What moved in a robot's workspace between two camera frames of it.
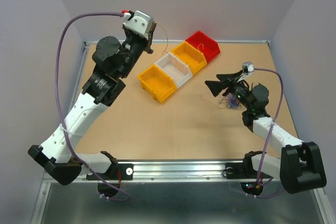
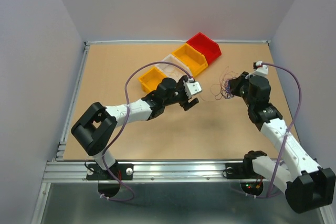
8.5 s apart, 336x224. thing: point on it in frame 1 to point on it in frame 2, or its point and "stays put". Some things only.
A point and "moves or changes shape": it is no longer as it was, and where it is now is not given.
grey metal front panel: x=175 y=203 stays put
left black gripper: x=148 y=42 to x=179 y=84
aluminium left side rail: x=80 y=73 stays put
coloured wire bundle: x=230 y=100 moves or changes shape
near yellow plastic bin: x=157 y=83 stays put
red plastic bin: x=207 y=44 stays put
